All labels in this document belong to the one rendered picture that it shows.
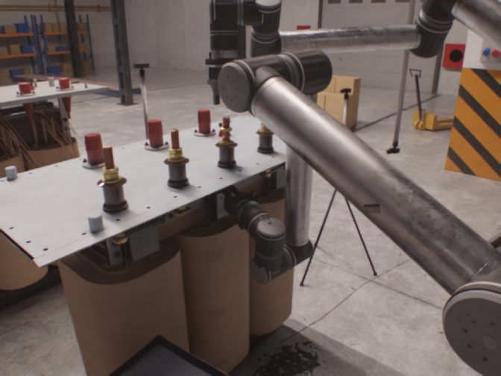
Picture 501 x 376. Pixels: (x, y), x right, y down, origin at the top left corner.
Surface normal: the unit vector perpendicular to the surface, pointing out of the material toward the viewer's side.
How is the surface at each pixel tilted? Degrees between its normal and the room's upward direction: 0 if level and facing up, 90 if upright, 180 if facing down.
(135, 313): 90
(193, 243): 90
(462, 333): 95
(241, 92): 96
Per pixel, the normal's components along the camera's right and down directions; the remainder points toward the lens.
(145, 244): 0.77, 0.24
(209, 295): 0.25, 0.36
